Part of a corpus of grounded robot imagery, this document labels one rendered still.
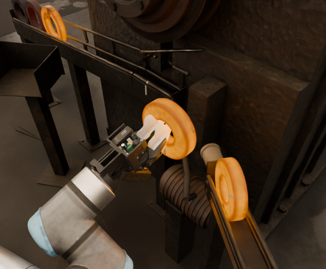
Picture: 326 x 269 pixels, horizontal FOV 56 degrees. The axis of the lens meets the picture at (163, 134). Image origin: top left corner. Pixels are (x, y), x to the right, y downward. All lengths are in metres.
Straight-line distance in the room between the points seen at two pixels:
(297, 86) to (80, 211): 0.61
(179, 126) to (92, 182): 0.22
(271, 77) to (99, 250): 0.61
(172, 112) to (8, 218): 1.22
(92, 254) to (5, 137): 1.59
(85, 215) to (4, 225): 1.10
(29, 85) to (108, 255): 0.93
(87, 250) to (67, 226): 0.06
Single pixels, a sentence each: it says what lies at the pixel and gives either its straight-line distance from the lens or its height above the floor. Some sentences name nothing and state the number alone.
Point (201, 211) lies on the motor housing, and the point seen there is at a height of 0.51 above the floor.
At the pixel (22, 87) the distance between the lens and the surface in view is 1.40.
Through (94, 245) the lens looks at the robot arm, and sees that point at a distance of 0.63.
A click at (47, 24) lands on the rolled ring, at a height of 0.67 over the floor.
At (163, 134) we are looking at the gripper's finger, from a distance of 0.69.
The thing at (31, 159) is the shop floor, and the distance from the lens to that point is 1.93.
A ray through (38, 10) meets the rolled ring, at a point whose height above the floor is 0.72.
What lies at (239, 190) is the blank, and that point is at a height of 0.76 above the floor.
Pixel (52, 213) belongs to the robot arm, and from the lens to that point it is 0.63.
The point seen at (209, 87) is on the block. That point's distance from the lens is 0.93.
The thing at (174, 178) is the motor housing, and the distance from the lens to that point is 1.02.
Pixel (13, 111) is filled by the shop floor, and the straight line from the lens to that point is 2.32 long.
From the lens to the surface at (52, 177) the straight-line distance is 1.78.
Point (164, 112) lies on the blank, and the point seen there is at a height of 0.89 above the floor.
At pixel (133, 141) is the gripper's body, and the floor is 0.88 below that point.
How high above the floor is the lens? 1.33
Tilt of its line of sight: 44 degrees down
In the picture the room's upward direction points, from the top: straight up
